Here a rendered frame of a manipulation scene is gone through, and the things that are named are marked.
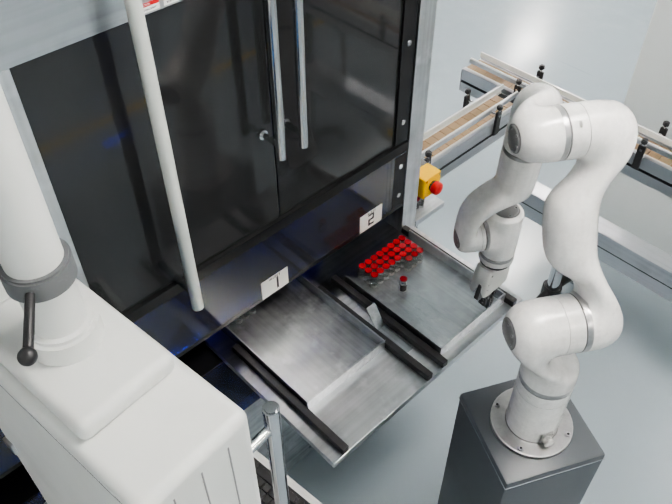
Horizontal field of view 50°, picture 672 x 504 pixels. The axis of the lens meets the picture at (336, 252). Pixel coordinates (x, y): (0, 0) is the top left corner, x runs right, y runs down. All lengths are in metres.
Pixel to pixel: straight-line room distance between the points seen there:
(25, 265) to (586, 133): 0.91
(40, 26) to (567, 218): 0.92
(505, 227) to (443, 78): 2.88
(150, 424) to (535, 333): 0.77
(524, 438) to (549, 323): 0.40
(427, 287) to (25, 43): 1.23
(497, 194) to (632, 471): 1.49
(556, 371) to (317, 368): 0.58
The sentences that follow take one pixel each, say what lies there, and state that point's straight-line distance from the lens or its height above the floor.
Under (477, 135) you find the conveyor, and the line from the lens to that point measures 2.45.
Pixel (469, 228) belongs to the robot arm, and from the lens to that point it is 1.65.
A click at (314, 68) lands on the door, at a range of 1.55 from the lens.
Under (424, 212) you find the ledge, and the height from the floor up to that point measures 0.88.
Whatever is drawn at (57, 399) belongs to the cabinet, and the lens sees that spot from 0.98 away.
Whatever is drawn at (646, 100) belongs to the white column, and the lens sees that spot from 3.17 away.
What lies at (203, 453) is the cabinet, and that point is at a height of 1.55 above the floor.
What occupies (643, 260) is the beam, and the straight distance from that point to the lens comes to 2.73.
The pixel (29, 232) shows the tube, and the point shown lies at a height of 1.80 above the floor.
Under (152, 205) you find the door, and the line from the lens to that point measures 1.42.
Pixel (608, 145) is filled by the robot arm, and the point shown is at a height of 1.58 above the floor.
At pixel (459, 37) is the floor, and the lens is 4.95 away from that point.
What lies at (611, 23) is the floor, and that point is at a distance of 5.36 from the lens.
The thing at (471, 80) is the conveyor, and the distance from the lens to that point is 2.77.
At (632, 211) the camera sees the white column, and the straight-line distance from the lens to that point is 3.43.
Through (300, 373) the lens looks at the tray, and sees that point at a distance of 1.80.
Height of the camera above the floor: 2.35
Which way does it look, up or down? 45 degrees down
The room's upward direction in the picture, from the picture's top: straight up
